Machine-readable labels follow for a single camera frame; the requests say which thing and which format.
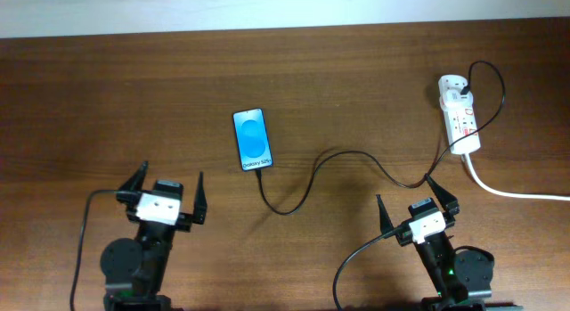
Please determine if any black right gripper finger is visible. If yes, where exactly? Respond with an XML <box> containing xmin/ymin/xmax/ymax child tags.
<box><xmin>376</xmin><ymin>194</ymin><xmax>394</xmax><ymax>235</ymax></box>
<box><xmin>425</xmin><ymin>175</ymin><xmax>459</xmax><ymax>213</ymax></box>

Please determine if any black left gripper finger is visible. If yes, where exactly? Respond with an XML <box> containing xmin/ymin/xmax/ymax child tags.
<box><xmin>118</xmin><ymin>161</ymin><xmax>149</xmax><ymax>192</ymax></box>
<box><xmin>192</xmin><ymin>172</ymin><xmax>208</xmax><ymax>224</ymax></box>

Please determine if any white power strip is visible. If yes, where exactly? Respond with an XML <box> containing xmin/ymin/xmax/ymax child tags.
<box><xmin>438</xmin><ymin>75</ymin><xmax>481</xmax><ymax>155</ymax></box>

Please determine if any black charger cable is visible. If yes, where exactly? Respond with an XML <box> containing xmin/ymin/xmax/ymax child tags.
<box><xmin>255</xmin><ymin>60</ymin><xmax>508</xmax><ymax>217</ymax></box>

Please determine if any blue Galaxy smartphone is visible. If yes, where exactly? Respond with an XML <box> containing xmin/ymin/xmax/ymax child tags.
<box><xmin>232</xmin><ymin>108</ymin><xmax>273</xmax><ymax>171</ymax></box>

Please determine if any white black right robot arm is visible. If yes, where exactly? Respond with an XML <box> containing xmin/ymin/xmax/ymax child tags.
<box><xmin>377</xmin><ymin>177</ymin><xmax>494</xmax><ymax>311</ymax></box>

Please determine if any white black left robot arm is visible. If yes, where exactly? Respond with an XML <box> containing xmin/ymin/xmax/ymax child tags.
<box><xmin>100</xmin><ymin>161</ymin><xmax>208</xmax><ymax>311</ymax></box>

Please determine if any white charger adapter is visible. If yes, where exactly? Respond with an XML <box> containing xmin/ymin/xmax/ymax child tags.
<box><xmin>440</xmin><ymin>87</ymin><xmax>473</xmax><ymax>111</ymax></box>

